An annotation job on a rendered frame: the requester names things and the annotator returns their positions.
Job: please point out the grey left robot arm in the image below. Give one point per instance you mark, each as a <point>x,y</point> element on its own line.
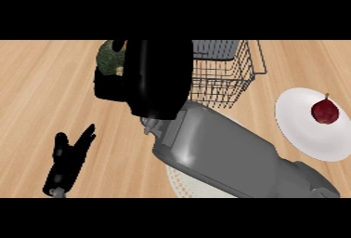
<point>58,194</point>

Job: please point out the white round plate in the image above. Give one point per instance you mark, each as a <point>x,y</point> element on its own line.
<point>301,130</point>

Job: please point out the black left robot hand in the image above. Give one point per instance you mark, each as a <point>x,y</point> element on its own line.
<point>68,161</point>

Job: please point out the dark red pear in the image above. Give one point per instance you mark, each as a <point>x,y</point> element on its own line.
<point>325,112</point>

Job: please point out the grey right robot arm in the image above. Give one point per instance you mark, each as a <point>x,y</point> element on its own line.
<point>219,148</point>

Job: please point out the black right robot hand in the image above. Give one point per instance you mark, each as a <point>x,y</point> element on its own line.
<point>158,80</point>

